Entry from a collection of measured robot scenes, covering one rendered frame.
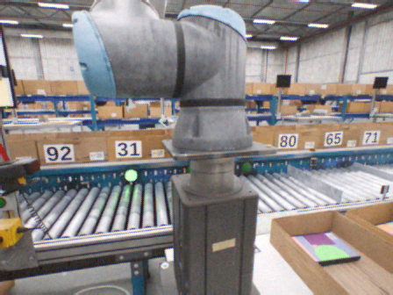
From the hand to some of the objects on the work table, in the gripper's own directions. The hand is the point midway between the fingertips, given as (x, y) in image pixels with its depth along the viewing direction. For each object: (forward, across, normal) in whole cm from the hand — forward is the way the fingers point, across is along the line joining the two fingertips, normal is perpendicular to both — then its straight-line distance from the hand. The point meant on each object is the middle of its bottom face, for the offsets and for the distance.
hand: (126, 111), depth 137 cm
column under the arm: (+44, -101, -17) cm, 111 cm away
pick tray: (+43, -110, -58) cm, 131 cm away
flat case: (+41, -100, -59) cm, 123 cm away
